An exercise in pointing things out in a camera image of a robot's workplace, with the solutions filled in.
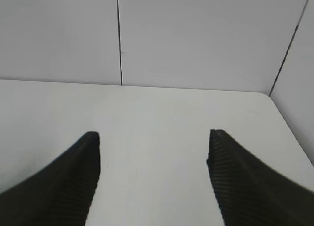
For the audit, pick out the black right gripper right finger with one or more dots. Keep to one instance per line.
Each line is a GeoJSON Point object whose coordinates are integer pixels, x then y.
{"type": "Point", "coordinates": [249, 192]}

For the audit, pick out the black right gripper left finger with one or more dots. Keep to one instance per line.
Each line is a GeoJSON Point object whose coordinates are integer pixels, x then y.
{"type": "Point", "coordinates": [61, 193]}

